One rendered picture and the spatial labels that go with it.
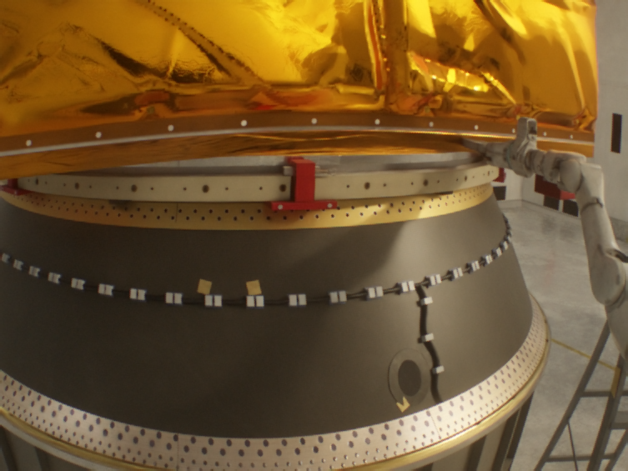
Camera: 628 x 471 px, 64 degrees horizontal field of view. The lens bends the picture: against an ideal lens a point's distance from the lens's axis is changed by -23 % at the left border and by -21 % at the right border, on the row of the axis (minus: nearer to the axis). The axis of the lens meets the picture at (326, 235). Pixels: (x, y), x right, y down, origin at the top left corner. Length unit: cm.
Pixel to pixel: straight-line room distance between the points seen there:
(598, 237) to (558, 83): 76
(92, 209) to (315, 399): 62
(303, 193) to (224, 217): 16
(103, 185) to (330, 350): 57
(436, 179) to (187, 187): 54
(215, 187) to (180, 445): 52
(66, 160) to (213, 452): 63
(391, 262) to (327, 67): 42
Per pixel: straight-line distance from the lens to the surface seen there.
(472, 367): 145
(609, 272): 102
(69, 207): 137
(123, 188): 123
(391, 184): 129
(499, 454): 175
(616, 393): 201
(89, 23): 108
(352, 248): 127
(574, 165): 119
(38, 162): 113
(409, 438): 129
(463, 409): 140
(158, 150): 116
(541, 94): 170
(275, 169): 124
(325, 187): 122
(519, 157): 134
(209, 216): 123
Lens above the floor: 192
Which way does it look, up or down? 15 degrees down
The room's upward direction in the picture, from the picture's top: 3 degrees clockwise
